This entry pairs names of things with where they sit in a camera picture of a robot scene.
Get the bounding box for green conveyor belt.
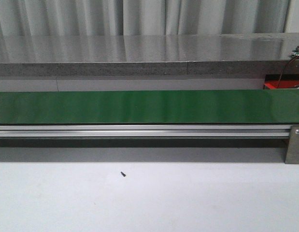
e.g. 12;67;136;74
0;89;299;124

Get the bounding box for grey stone counter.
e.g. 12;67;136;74
0;33;299;77

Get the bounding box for red plastic tray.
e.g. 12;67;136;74
263;74;299;89

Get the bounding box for small green circuit board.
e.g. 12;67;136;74
289;46;299;58

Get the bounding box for grey curtain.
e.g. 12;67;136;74
0;0;289;37

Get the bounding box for aluminium conveyor frame rail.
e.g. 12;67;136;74
0;124;291;138

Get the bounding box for metal conveyor support bracket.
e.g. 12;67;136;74
285;125;299;164

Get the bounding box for red black wire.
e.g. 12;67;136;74
276;44;299;89

